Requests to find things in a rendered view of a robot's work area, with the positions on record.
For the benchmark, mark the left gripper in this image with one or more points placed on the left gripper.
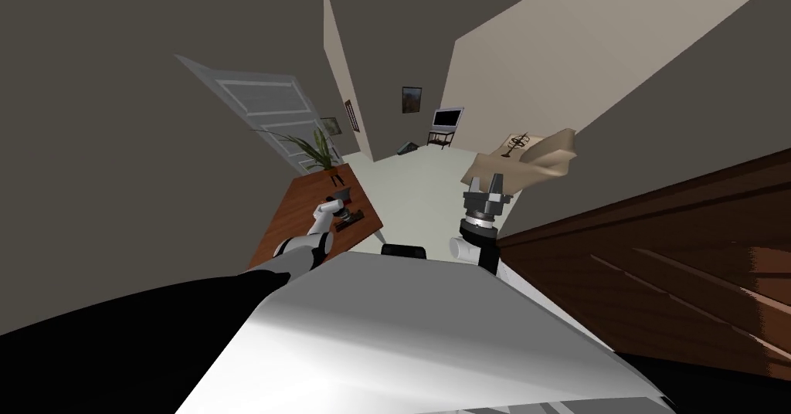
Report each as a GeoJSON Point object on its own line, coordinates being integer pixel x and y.
{"type": "Point", "coordinates": [348, 219]}

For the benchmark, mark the beige sofa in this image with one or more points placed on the beige sofa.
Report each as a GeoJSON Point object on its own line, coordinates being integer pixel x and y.
{"type": "Point", "coordinates": [544, 160]}

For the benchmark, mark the white panelled door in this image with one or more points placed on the white panelled door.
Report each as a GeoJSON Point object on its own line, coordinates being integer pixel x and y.
{"type": "Point", "coordinates": [266, 102]}

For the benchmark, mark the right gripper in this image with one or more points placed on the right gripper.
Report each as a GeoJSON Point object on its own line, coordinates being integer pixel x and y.
{"type": "Point", "coordinates": [485, 204]}

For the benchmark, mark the dark framed wall picture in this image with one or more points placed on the dark framed wall picture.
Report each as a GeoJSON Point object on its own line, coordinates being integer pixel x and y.
{"type": "Point", "coordinates": [411, 99]}

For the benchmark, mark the green potted plant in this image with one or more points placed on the green potted plant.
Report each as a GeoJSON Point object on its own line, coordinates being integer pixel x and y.
{"type": "Point", "coordinates": [315, 148]}

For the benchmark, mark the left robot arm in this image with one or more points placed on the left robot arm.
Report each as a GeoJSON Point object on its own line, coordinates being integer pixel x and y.
{"type": "Point", "coordinates": [154, 327]}

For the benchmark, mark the small green wall picture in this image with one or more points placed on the small green wall picture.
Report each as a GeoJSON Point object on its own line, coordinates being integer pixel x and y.
{"type": "Point", "coordinates": [332, 126]}

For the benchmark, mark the brown wooden table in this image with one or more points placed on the brown wooden table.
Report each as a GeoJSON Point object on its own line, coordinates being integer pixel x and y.
{"type": "Point", "coordinates": [290, 216]}

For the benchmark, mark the dark wooden door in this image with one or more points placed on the dark wooden door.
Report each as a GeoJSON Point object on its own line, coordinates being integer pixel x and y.
{"type": "Point", "coordinates": [649, 259]}

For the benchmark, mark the black globe sculpture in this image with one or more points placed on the black globe sculpture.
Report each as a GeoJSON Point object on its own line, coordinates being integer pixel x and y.
{"type": "Point", "coordinates": [516, 144]}

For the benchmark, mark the narrow dark framed picture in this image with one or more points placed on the narrow dark framed picture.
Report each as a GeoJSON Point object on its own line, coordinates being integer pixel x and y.
{"type": "Point", "coordinates": [351, 116]}

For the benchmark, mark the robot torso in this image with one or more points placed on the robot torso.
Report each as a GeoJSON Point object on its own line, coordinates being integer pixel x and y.
{"type": "Point", "coordinates": [395, 333]}

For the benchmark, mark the television on dark stand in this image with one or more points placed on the television on dark stand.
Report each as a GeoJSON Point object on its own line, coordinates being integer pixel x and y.
{"type": "Point", "coordinates": [446, 119]}

